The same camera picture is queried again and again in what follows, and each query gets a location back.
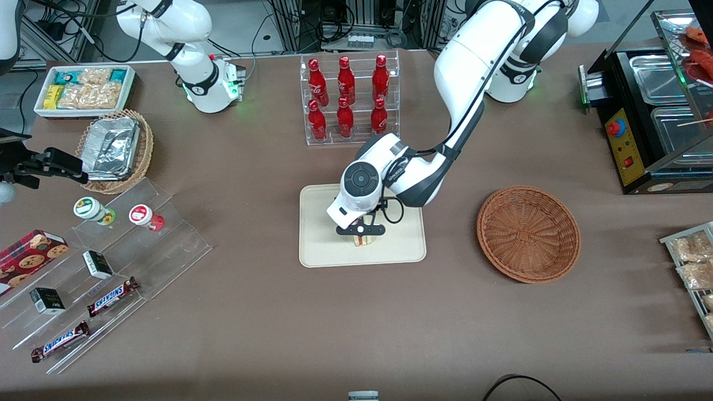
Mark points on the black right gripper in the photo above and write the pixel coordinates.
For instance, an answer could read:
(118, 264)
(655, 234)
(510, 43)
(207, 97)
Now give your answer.
(29, 166)

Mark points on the triangular sandwich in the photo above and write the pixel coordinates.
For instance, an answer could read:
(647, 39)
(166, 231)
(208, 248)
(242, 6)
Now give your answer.
(362, 241)

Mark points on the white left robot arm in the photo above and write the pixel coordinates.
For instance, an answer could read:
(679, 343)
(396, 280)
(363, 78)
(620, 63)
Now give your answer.
(468, 61)

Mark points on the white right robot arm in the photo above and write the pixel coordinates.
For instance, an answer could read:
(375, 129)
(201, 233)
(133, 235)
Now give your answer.
(178, 28)

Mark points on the beige plastic tray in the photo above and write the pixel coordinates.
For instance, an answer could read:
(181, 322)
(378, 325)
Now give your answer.
(323, 245)

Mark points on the light wicker basket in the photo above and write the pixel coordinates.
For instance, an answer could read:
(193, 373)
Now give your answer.
(143, 150)

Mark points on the round brown wicker basket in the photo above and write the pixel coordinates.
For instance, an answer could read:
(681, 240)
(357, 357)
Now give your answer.
(526, 234)

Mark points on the green lid cup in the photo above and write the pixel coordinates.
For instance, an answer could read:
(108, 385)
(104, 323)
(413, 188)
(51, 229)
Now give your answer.
(88, 208)

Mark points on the aluminium foil container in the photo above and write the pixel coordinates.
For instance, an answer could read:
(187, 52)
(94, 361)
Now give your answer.
(111, 147)

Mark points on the white rectangular snack bin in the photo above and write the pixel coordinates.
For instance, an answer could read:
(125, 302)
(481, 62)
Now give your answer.
(39, 108)

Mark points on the yellow snack pack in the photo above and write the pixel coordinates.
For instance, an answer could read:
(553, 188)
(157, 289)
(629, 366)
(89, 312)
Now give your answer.
(52, 97)

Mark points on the clear rice cracker bag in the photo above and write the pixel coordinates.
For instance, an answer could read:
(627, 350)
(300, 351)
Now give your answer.
(72, 97)
(105, 96)
(94, 76)

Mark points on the teal snack pack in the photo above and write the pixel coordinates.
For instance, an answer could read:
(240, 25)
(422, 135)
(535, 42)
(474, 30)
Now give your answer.
(67, 77)
(118, 75)

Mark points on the red lid cup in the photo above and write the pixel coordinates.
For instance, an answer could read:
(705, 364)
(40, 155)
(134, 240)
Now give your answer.
(142, 215)

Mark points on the red plaid cookie box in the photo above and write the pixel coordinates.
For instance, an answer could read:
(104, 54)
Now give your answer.
(28, 259)

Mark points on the small black box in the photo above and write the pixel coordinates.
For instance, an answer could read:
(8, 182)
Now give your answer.
(47, 301)
(98, 265)

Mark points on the red cola bottle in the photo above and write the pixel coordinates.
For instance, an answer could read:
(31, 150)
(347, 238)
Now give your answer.
(345, 120)
(317, 81)
(346, 81)
(379, 120)
(317, 122)
(380, 78)

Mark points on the clear acrylic stepped display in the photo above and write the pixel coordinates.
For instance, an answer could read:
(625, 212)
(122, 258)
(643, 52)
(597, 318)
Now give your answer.
(172, 250)

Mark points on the Snickers chocolate bar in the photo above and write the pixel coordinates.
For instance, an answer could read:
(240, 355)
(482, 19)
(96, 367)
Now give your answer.
(111, 297)
(60, 341)

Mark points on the clear acrylic bottle rack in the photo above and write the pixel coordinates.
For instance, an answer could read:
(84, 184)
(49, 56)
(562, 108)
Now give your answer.
(359, 83)

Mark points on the grey device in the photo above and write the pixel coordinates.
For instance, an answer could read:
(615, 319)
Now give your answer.
(363, 396)

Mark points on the white power strip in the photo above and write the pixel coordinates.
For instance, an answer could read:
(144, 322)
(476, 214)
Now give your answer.
(360, 41)

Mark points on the black hot food display machine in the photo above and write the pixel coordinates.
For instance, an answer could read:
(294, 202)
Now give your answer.
(629, 150)

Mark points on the clear bagged pastry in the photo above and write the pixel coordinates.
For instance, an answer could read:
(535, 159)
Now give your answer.
(708, 302)
(696, 275)
(690, 248)
(709, 322)

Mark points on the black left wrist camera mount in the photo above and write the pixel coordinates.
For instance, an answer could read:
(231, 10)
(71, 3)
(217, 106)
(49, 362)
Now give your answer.
(348, 229)

